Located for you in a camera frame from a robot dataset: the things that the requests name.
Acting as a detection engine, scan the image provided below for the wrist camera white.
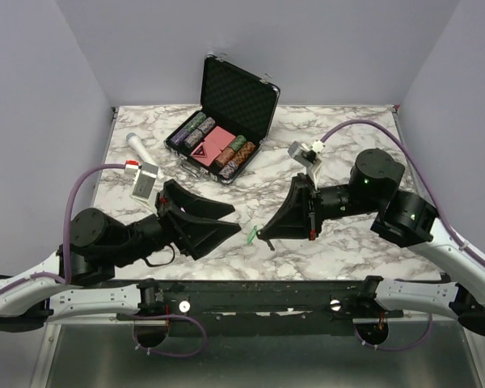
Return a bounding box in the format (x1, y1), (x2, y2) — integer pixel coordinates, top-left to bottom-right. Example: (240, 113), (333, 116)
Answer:
(288, 140), (325, 189)
(124, 160), (158, 213)

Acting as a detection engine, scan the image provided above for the green poker chip row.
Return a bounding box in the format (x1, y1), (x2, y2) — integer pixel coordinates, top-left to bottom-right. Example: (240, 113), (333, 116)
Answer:
(184, 112), (216, 134)

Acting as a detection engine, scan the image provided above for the orange poker chip row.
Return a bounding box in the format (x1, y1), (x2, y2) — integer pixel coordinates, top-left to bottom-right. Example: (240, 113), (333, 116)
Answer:
(214, 135), (256, 179)

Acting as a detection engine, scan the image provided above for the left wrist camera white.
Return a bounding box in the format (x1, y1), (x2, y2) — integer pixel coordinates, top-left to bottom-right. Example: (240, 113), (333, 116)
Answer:
(124, 160), (158, 213)

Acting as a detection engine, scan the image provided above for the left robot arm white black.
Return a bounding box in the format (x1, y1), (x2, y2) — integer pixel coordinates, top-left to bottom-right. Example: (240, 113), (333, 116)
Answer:
(0, 179), (241, 333)

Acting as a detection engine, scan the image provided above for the black poker chip case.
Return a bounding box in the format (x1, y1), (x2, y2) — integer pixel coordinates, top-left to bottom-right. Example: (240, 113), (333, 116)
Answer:
(164, 54), (280, 185)

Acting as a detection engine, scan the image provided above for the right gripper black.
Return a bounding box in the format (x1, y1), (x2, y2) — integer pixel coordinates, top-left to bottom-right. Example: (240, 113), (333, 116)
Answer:
(259, 173), (381, 241)

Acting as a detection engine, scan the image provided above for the red playing card deck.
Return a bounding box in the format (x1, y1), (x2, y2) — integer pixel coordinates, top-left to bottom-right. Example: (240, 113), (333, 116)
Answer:
(190, 126), (235, 167)

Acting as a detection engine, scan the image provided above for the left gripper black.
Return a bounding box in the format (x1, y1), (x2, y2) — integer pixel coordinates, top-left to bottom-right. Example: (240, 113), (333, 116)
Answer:
(111, 179), (243, 268)

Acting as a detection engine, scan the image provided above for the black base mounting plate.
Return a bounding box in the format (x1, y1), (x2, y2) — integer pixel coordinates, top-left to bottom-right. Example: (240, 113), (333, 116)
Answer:
(53, 276), (403, 343)

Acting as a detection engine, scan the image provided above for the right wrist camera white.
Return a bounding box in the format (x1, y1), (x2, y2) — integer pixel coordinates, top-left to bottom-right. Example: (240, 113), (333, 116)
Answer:
(288, 140), (325, 189)

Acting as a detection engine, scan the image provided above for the green key tag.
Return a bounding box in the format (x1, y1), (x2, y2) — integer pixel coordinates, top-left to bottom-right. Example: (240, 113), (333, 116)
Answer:
(247, 226), (259, 245)

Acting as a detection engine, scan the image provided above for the purple poker chip row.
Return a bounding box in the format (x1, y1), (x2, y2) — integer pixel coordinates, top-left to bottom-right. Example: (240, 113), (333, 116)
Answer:
(170, 128), (193, 146)

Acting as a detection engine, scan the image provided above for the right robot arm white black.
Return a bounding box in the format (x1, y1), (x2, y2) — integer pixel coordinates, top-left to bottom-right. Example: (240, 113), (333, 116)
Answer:
(257, 149), (485, 336)

